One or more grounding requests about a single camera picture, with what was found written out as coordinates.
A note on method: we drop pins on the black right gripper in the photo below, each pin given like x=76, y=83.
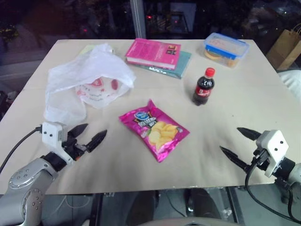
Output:
x=259, y=160

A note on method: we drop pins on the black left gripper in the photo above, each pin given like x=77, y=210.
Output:
x=76, y=149

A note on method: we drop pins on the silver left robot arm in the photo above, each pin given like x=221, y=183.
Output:
x=26, y=176

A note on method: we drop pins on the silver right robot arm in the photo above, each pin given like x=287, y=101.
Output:
x=292, y=174

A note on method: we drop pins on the white red-printed plastic bag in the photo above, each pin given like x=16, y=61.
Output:
x=98, y=94

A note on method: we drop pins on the plain translucent white plastic bag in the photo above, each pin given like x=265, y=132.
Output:
x=70, y=77

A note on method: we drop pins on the pink potato chips bag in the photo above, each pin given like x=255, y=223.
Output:
x=152, y=131

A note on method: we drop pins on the cola bottle with red cap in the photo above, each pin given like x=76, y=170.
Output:
x=203, y=89

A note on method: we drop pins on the white rounded object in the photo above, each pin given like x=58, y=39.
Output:
x=292, y=81

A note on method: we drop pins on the teal book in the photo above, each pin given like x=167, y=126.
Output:
x=183, y=63

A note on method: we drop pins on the clear blue-rimmed food container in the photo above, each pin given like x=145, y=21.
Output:
x=223, y=44

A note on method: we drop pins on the pink book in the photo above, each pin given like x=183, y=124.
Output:
x=150, y=51

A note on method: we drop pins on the brown paper bag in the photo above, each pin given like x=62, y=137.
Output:
x=287, y=47

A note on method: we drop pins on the grey metal pillar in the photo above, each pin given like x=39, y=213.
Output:
x=138, y=18

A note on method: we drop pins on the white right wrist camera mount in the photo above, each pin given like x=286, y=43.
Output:
x=275, y=146

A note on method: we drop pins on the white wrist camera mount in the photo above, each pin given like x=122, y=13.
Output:
x=50, y=134
x=275, y=146

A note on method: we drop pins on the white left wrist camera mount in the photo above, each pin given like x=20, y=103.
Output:
x=50, y=134

